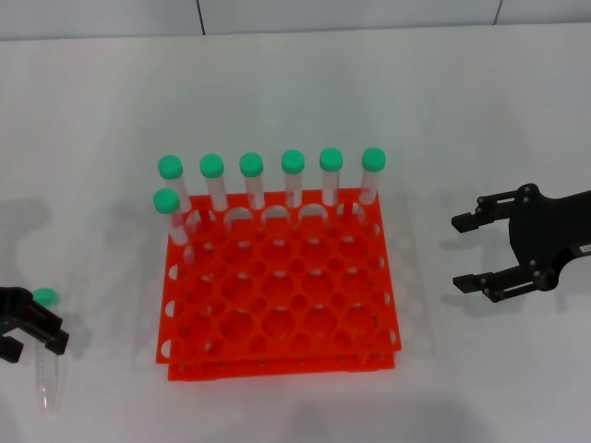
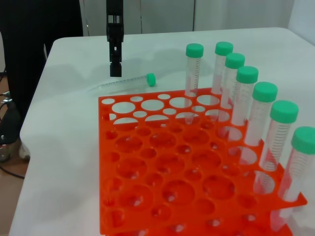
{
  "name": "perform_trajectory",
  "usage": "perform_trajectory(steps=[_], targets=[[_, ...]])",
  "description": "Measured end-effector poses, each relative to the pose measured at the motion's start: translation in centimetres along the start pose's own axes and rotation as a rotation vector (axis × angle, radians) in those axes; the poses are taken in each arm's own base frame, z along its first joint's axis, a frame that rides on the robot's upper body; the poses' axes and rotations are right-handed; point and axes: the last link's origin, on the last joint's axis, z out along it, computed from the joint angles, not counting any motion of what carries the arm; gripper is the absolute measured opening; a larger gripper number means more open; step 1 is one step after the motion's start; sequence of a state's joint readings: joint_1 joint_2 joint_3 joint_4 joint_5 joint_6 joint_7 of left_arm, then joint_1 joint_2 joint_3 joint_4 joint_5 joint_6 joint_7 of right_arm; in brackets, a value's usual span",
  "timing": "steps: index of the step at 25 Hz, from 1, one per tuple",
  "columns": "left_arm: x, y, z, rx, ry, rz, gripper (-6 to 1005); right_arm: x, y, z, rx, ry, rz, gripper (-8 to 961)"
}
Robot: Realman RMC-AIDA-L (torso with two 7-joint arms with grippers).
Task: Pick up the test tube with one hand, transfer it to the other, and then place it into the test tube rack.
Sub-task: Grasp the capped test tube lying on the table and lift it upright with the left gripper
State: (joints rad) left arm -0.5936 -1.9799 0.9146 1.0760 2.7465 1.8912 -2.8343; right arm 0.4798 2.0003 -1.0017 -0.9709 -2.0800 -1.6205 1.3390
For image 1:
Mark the green capped clear test tube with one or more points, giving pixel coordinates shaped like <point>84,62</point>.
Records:
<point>293,161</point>
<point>212,165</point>
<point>45,296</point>
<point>251,164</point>
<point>170,166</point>
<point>331,159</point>
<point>373,159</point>
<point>166,201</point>

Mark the orange plastic test tube rack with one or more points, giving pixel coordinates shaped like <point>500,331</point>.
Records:
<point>277,318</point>

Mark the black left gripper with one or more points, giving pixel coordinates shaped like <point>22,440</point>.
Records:
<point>14,304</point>

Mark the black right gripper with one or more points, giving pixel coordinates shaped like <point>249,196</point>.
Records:
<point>549,231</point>

